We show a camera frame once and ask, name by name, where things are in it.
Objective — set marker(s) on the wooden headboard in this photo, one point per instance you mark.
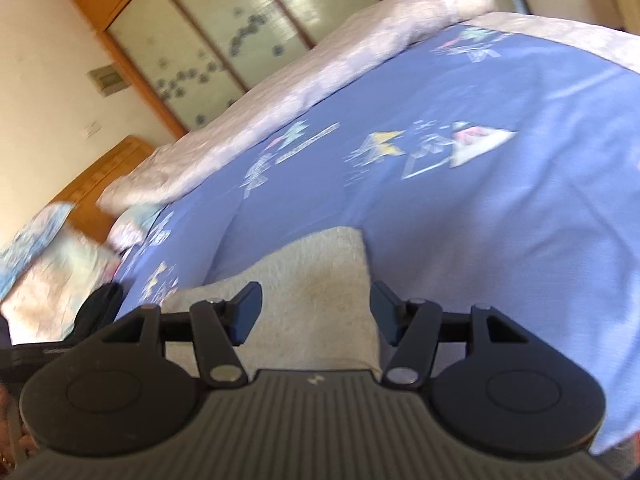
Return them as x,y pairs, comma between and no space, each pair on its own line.
85,189

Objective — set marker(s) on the light floral pillow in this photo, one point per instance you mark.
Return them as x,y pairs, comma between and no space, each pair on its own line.
133,226

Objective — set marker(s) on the pastel patterned folded blanket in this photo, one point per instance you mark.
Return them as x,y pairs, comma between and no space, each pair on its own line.
47,273

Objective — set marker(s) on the light grey sweatpants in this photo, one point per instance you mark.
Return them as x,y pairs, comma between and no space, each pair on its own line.
315,306

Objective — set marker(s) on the blue patterned bed sheet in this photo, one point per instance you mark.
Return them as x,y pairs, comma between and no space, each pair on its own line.
481,167

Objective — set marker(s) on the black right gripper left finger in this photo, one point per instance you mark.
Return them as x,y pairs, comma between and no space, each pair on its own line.
138,381

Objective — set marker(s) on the black folded garment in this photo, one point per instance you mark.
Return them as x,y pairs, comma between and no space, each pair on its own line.
98,310

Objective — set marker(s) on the wooden frosted glass wardrobe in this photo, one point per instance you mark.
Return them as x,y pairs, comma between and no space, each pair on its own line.
192,59

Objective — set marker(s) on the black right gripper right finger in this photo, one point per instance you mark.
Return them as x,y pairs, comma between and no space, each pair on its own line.
490,383

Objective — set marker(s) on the pale pink quilted comforter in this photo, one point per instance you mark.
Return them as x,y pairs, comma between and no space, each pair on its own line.
365,41

